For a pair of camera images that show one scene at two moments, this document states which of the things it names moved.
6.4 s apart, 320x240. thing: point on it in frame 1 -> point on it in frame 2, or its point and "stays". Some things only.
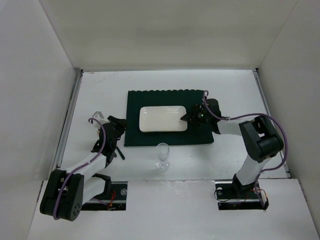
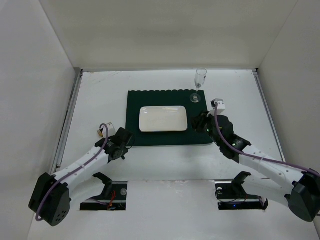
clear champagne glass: [162, 150] -> [200, 78]
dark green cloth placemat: [194, 134] stays
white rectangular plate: [162, 119] stays
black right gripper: [194, 115] -> [200, 121]
